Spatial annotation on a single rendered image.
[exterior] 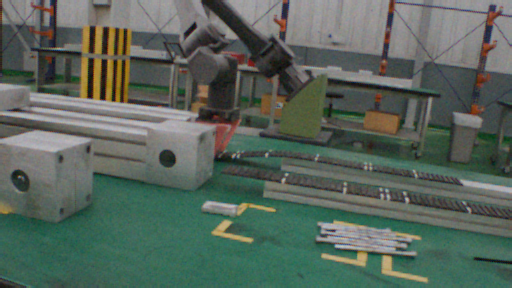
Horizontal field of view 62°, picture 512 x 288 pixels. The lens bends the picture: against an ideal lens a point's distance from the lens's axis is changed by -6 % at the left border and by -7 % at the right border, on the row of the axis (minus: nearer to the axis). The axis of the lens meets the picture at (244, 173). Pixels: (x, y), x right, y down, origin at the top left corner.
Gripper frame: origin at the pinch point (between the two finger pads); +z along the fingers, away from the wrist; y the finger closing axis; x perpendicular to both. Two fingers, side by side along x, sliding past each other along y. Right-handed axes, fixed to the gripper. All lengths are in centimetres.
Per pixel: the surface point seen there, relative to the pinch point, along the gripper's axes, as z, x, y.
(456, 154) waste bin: 65, 166, -465
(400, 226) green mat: 2.1, 36.8, 23.8
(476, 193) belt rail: 0, 54, 1
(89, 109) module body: -5.9, -28.3, 4.7
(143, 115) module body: -6.1, -15.2, 4.8
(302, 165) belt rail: 0.2, 18.7, 1.1
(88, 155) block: -5.1, -7.8, 38.0
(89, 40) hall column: -21, -201, -270
